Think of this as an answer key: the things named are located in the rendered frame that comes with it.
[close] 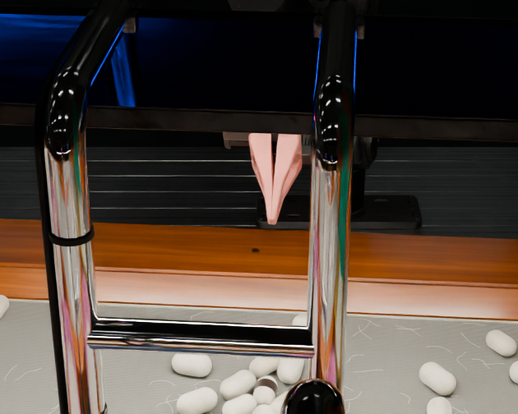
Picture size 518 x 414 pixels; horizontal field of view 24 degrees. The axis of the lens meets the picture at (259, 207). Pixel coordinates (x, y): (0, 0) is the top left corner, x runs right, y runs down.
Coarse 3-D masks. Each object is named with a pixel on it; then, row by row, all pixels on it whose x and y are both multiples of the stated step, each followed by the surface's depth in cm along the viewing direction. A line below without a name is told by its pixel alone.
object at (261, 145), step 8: (248, 136) 108; (256, 136) 108; (264, 136) 108; (304, 136) 112; (256, 144) 108; (264, 144) 108; (272, 144) 111; (304, 144) 112; (256, 152) 108; (264, 152) 108; (272, 152) 112; (304, 152) 112; (256, 160) 108; (264, 160) 108; (272, 160) 111; (304, 160) 113; (256, 168) 112; (264, 168) 108; (272, 168) 112; (256, 176) 113; (264, 176) 108; (272, 176) 112; (264, 184) 108; (272, 184) 111; (264, 192) 108; (272, 192) 110
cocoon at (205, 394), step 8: (192, 392) 101; (200, 392) 101; (208, 392) 101; (184, 400) 100; (192, 400) 100; (200, 400) 100; (208, 400) 100; (216, 400) 101; (184, 408) 100; (192, 408) 100; (200, 408) 100; (208, 408) 101
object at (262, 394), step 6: (264, 378) 103; (270, 378) 103; (276, 384) 103; (258, 390) 101; (264, 390) 101; (270, 390) 101; (258, 396) 101; (264, 396) 101; (270, 396) 101; (258, 402) 101; (264, 402) 101; (270, 402) 101
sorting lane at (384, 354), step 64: (0, 320) 114; (192, 320) 114; (256, 320) 114; (384, 320) 114; (448, 320) 114; (0, 384) 105; (128, 384) 105; (192, 384) 105; (384, 384) 105; (512, 384) 105
